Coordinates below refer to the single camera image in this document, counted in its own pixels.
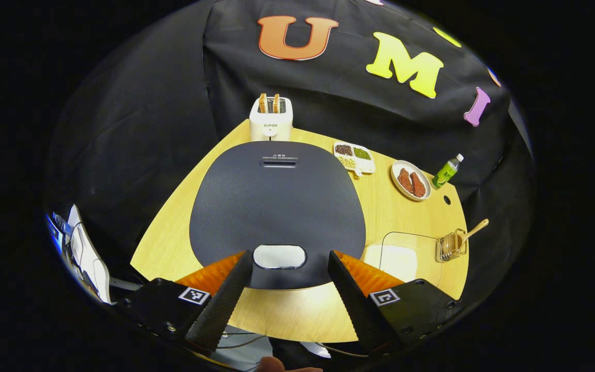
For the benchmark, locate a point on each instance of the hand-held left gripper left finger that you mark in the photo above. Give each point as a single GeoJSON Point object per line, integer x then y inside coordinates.
{"type": "Point", "coordinates": [228, 302]}

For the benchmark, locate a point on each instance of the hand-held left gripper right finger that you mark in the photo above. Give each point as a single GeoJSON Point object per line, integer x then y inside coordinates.
{"type": "Point", "coordinates": [354, 307]}

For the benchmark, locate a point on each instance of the clear container of white rice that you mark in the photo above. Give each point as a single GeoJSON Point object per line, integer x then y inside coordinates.
{"type": "Point", "coordinates": [401, 258]}

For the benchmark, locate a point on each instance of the dark grey rice cooker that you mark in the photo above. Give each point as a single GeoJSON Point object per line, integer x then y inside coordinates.
{"type": "Point", "coordinates": [277, 206]}

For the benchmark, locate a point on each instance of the wooden spoon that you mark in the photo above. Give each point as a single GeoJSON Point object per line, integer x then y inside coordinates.
{"type": "Point", "coordinates": [473, 230]}

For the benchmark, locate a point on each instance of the white round plate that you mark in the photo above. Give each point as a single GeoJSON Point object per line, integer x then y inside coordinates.
{"type": "Point", "coordinates": [398, 188]}

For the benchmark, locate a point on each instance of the brown meat piece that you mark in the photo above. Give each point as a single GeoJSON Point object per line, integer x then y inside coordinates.
{"type": "Point", "coordinates": [418, 185]}
{"type": "Point", "coordinates": [405, 181]}

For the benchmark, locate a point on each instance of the white divided bean dish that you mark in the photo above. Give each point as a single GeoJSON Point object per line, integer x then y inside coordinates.
{"type": "Point", "coordinates": [364, 165]}

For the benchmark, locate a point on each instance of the green label drink bottle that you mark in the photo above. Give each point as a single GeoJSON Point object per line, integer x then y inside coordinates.
{"type": "Point", "coordinates": [444, 174]}

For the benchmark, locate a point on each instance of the white toaster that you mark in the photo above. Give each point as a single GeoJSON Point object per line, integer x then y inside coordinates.
{"type": "Point", "coordinates": [270, 126]}

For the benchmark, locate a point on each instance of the brown toast slice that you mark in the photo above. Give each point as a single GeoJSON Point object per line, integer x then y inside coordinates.
{"type": "Point", "coordinates": [262, 103]}
{"type": "Point", "coordinates": [276, 103]}

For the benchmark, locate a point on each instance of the black backdrop cloth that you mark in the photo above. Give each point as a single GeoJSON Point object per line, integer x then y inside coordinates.
{"type": "Point", "coordinates": [163, 93]}

